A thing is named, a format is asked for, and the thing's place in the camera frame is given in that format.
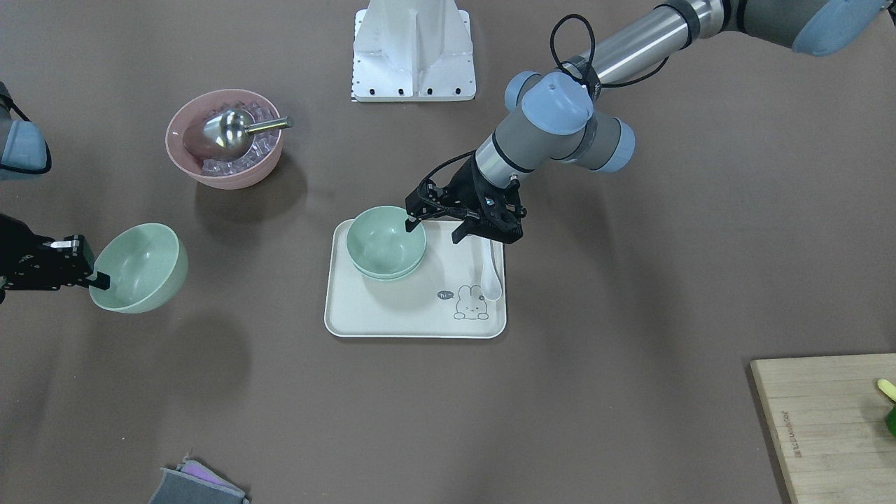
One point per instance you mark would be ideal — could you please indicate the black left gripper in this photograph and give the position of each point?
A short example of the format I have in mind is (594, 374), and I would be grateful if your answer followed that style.
(463, 186)

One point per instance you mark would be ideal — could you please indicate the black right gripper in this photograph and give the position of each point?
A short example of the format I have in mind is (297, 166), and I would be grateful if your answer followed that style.
(21, 260)

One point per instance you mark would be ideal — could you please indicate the green bowl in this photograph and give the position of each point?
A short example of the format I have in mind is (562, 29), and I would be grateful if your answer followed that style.
(380, 231)
(147, 266)
(386, 268)

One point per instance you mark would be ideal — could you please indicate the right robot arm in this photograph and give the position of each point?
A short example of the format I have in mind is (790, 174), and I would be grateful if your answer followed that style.
(25, 152)

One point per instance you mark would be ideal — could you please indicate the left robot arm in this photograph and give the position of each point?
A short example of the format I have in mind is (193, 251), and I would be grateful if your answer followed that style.
(552, 116)

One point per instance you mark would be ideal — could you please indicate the green bowl on tray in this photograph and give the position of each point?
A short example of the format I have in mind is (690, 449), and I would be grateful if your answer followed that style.
(386, 268)

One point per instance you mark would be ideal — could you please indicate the beige serving tray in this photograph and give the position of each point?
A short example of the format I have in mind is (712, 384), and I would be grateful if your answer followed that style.
(442, 298)

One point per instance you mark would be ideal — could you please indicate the white ceramic spoon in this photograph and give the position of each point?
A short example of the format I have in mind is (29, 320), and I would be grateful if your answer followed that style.
(490, 281)

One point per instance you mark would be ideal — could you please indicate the pink bowl with ice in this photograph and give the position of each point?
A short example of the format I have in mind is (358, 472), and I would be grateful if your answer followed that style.
(259, 160)

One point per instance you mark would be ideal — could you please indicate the metal ice scoop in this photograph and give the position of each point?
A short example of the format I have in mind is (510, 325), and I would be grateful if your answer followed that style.
(229, 135)

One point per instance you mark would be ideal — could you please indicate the grey folded cloth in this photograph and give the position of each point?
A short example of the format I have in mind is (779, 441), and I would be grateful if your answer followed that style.
(191, 481)

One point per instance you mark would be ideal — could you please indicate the wooden cutting board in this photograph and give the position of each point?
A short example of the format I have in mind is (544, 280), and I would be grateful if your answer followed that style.
(827, 422)

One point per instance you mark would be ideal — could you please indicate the green toy lime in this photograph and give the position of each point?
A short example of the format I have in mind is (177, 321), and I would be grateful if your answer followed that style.
(890, 421)

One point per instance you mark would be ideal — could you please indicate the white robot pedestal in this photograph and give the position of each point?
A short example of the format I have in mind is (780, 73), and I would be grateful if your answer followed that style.
(413, 51)

